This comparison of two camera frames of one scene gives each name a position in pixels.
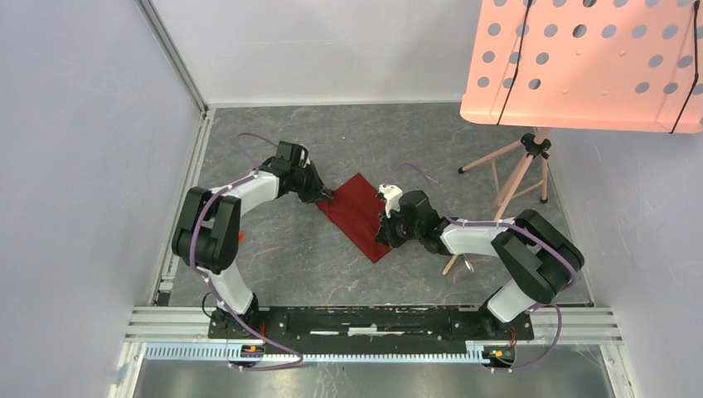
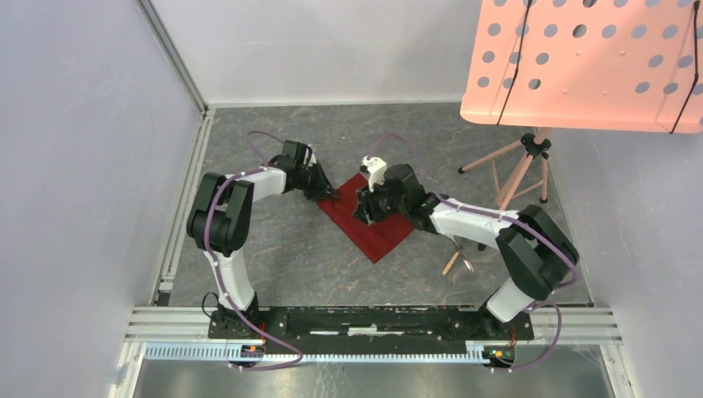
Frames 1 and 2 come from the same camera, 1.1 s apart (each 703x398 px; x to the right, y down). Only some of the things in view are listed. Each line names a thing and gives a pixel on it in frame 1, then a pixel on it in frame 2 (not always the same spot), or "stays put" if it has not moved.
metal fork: x=468 y=264 stays put
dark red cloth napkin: x=357 y=210 stays put
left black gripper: x=317 y=191 stays put
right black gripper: x=385 y=235 -> x=366 y=207
